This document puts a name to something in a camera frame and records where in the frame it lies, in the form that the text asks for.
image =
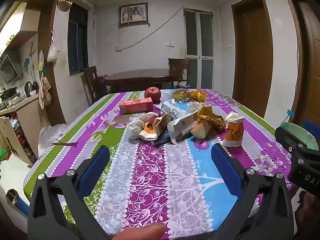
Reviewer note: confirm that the white sack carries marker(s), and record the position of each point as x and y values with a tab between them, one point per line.
51	136

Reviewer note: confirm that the green-lined trash bin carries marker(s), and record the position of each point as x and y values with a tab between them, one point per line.
297	132

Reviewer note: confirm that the beige kitchen counter cabinet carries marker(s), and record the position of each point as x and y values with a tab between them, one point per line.
23	127

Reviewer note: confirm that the orange white carton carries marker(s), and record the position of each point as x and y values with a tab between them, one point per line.
152	128

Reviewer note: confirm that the framed wall picture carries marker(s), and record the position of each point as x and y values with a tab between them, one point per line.
133	13

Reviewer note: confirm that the tan bread loaf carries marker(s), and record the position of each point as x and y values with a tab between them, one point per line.
201	130

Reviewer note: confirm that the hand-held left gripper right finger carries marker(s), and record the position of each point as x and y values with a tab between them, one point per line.
226	173

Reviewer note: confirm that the gold foil nut wrapper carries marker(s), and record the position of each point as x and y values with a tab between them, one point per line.
181	95

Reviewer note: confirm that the white blue printed pouch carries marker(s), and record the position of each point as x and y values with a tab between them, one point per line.
173	110

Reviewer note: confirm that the black steel kettle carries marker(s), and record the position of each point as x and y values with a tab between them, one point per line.
31	88

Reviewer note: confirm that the cloth on chair seat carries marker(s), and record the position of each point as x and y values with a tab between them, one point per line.
182	85

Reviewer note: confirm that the white glass double door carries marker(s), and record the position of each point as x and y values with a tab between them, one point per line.
199	47

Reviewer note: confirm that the dark blue wrapper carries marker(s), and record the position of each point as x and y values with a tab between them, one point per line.
161	140

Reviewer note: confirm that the panelled brown wooden door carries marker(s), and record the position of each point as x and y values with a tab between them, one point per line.
312	62

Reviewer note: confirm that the plain brown wooden door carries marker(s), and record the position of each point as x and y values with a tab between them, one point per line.
252	57

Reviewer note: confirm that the white tissue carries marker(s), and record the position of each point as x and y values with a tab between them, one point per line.
136	128

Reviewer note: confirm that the beige wall cabinet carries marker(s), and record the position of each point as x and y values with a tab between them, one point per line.
20	25

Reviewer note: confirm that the round gold wall clock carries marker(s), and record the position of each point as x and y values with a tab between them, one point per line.
65	1

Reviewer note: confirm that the dark wooden chair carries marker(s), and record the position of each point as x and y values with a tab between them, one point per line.
91	82
178	67

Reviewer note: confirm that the beige hanging cloth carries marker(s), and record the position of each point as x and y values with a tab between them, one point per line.
45	92

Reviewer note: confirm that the dark wooden dining table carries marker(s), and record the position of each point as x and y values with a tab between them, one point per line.
142	76

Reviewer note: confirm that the white hanging plastic bag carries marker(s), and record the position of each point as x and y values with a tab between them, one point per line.
52	52

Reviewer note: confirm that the dark window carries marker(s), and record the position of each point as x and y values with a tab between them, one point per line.
78	40

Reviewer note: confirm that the blue tape strip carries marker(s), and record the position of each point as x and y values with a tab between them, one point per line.
290	112

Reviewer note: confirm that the floral striped tablecloth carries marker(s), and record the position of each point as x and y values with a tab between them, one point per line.
150	180

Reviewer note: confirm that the red apple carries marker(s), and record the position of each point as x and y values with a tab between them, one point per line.
152	94

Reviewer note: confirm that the white paper package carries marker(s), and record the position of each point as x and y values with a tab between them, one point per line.
182	126

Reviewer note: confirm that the white wall switch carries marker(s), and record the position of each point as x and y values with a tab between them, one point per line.
170	45

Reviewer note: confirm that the steel range hood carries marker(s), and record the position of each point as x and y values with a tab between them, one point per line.
10	68

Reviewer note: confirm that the white foam fruit net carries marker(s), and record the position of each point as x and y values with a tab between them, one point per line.
148	116

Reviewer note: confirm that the red carton box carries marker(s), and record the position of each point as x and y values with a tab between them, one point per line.
135	105

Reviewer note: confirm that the blue plastic container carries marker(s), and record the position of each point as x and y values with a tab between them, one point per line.
17	201

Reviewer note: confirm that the orange white snack wrapper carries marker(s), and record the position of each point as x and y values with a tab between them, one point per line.
233	132

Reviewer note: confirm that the orange gold foil wrapper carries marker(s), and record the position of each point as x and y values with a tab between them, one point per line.
199	95

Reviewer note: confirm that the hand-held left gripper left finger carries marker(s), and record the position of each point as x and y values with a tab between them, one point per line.
96	171

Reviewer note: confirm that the person's right forearm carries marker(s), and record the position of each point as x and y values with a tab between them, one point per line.
310	217

